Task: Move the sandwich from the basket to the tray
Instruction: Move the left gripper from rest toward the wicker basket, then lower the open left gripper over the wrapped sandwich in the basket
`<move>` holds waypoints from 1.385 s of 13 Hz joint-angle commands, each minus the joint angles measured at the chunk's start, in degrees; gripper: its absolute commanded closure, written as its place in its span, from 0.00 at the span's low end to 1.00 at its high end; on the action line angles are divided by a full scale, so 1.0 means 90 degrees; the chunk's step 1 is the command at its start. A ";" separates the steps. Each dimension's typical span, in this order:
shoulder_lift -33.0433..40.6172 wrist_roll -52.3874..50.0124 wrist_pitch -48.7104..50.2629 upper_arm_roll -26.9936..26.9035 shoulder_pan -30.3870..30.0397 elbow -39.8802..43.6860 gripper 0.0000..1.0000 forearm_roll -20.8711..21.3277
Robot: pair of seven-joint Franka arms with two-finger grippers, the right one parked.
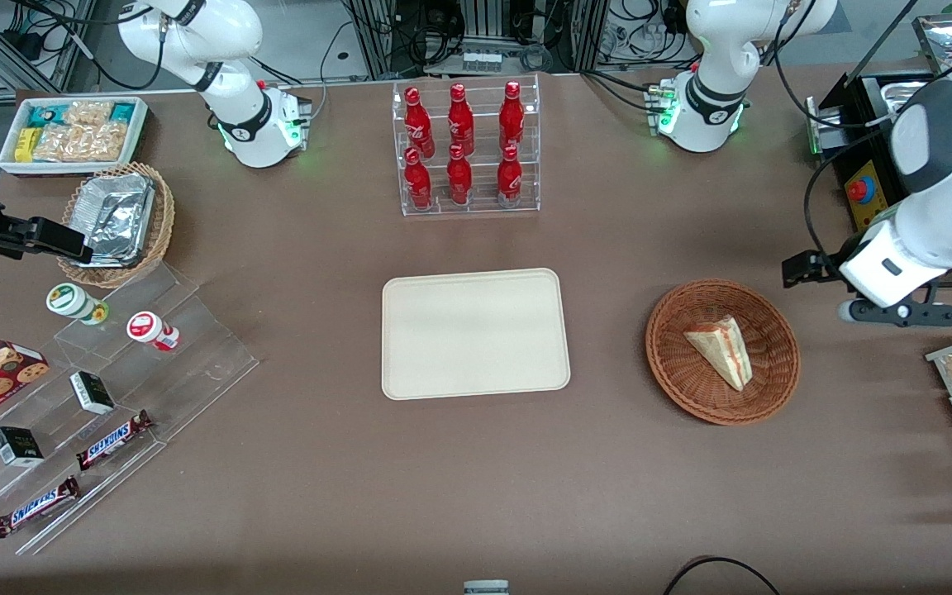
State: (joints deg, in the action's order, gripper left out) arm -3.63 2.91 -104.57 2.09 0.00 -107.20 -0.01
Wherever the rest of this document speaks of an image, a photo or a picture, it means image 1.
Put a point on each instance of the cream plastic tray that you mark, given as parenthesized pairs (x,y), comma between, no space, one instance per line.
(476,335)

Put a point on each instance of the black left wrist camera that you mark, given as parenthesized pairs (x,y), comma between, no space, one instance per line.
(806,267)

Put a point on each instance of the green lid yogurt cup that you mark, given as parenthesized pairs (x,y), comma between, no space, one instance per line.
(69,300)

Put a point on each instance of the light wicker basket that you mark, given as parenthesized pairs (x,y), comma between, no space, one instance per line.
(164,215)

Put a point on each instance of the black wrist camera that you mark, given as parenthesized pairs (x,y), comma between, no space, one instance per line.
(806,267)
(46,238)

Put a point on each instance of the clear bag of crackers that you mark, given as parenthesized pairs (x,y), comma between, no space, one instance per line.
(88,112)
(104,142)
(59,144)

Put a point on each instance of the black hot food warmer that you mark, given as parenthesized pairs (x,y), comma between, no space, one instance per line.
(877,216)

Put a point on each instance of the Snickers chocolate bar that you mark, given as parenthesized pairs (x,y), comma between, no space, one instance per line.
(36,507)
(112,440)

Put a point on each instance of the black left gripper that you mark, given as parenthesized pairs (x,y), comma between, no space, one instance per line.
(828,265)

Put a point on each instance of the yellow snack packet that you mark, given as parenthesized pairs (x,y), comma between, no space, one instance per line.
(26,145)

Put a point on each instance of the steel food pan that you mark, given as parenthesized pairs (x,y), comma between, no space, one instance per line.
(896,86)

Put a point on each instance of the white power strip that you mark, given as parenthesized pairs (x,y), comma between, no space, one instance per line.
(482,60)

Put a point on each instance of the teal snack packet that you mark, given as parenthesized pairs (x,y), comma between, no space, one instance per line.
(122,112)
(45,115)

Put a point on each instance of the red cola bottle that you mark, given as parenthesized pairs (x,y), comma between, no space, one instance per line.
(459,180)
(511,120)
(460,122)
(418,183)
(510,182)
(418,124)

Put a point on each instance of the stacked aluminium foil containers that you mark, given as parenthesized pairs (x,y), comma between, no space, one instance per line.
(116,216)

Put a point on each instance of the clear acrylic bottle rack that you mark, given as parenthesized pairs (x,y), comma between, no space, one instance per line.
(480,207)

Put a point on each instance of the red lid yogurt cup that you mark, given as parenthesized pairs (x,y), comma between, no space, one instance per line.
(147,327)

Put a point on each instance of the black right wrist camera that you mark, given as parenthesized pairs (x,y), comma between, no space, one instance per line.
(46,238)

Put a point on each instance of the triangular sandwich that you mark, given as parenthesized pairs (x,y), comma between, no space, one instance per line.
(722,351)

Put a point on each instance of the small grey device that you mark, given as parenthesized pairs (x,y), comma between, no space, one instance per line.
(486,588)

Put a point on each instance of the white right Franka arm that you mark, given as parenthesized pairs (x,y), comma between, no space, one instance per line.
(228,33)

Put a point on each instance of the white rectangular snack bin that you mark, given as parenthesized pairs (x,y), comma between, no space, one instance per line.
(5,161)

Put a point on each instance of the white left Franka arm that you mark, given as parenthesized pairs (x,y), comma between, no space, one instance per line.
(711,49)

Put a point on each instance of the small black box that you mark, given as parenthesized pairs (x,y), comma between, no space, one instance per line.
(17,446)
(92,392)

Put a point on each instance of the clear acrylic stepped display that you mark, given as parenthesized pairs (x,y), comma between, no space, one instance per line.
(203,355)

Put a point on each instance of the red round knob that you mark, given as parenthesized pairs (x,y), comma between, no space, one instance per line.
(860,191)

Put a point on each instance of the brown wicker basket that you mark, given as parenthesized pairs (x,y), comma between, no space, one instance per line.
(691,388)

